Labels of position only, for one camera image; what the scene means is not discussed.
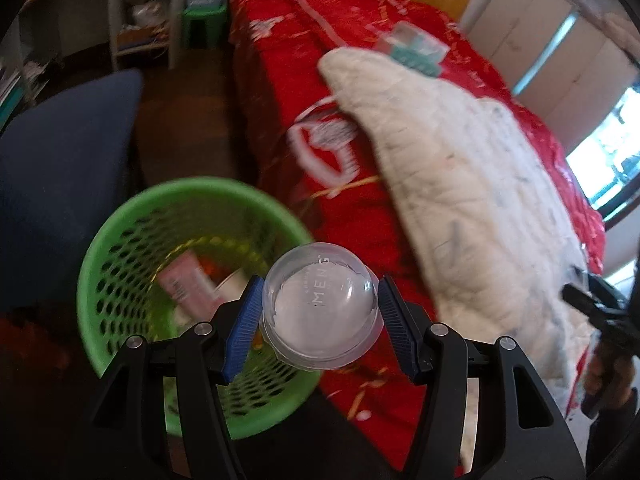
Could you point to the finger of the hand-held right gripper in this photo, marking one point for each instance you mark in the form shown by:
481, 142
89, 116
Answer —
580, 297

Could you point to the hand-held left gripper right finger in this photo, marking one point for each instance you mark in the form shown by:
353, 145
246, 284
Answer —
398, 330

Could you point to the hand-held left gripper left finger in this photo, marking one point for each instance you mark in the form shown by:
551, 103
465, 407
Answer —
243, 330

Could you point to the pink snack packet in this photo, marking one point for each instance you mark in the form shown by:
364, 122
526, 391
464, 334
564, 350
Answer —
187, 282

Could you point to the clear plastic dome cup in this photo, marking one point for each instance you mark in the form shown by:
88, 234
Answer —
320, 310

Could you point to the green plastic mesh basket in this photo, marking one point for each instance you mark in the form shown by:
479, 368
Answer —
125, 220

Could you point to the person's right hand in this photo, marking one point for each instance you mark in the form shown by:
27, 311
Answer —
605, 382

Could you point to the window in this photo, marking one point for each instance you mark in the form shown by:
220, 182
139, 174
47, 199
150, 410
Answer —
610, 160

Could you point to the white quilted blanket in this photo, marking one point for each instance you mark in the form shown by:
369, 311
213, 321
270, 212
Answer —
475, 185

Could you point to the dark blue chair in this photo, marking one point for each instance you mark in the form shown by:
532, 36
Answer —
60, 160

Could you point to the white wardrobe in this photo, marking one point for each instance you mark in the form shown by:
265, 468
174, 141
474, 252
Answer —
540, 35

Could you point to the red printed quilt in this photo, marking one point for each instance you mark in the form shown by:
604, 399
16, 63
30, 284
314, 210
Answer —
280, 60

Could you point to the teal tissue pack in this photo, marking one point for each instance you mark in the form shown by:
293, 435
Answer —
412, 50

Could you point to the green plastic stool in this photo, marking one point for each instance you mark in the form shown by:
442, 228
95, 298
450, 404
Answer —
205, 22

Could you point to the white shelf desk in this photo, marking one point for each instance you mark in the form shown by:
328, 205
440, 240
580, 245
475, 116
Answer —
175, 10

